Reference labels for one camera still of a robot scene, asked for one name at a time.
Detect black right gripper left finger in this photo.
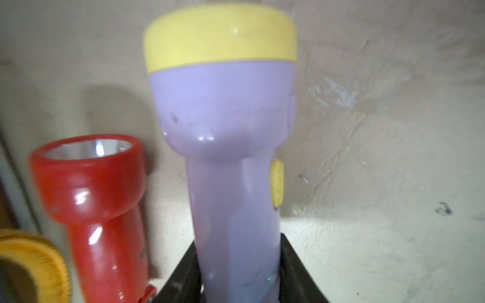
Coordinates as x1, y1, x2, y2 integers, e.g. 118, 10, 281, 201
152, 242, 203, 303

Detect white tote bag yellow handles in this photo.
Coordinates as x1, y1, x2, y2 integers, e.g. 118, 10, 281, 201
1, 135, 72, 302

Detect purple flashlight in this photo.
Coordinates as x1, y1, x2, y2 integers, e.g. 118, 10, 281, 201
143, 3, 298, 302

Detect red flashlight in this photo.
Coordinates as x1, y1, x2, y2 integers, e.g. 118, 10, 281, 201
30, 134, 156, 302

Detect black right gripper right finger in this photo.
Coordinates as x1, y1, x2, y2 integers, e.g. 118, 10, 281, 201
279, 233, 330, 303

